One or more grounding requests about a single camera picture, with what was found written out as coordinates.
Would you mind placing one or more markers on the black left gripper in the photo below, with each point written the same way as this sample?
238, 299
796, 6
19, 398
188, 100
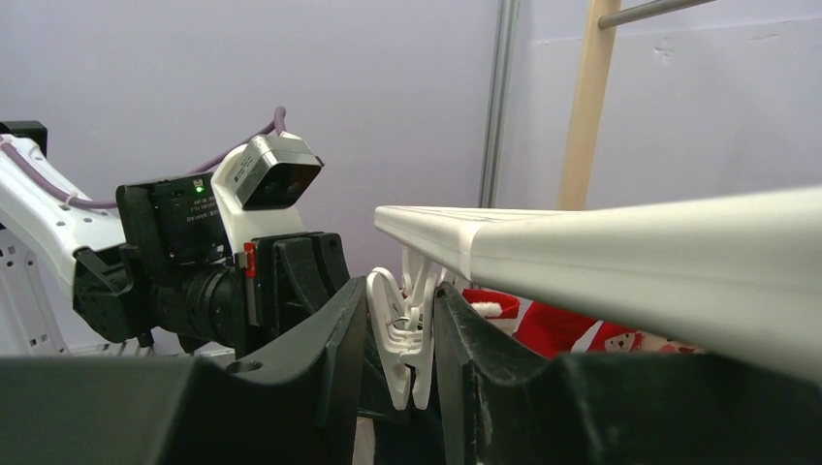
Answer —
283, 280

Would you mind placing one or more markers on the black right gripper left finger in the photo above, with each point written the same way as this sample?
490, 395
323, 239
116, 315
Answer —
294, 401

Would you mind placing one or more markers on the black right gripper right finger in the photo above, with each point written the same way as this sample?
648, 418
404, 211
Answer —
501, 403

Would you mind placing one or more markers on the white hanger clip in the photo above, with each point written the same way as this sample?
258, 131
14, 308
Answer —
401, 316

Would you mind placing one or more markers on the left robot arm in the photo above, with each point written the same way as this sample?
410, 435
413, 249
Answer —
218, 255

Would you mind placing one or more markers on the white clip sock hanger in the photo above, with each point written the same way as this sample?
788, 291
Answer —
739, 276

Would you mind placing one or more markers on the metal hanger rod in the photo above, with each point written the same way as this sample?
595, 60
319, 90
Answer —
645, 11

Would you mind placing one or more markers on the red christmas sock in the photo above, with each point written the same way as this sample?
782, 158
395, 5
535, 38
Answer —
502, 310
551, 331

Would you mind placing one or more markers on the wooden clothes rack frame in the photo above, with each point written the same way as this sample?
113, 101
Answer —
584, 122

